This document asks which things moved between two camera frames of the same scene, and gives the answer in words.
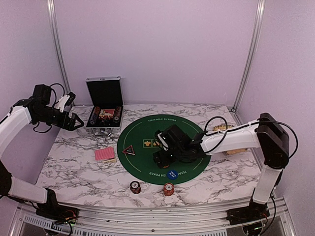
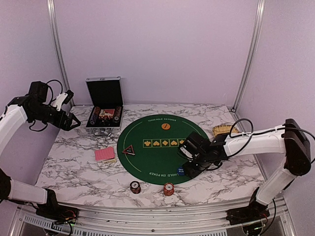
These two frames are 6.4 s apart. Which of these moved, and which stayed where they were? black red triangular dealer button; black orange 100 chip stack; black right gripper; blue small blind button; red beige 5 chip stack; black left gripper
Moved: blue small blind button; black right gripper
Stayed: red beige 5 chip stack; black orange 100 chip stack; black red triangular dealer button; black left gripper
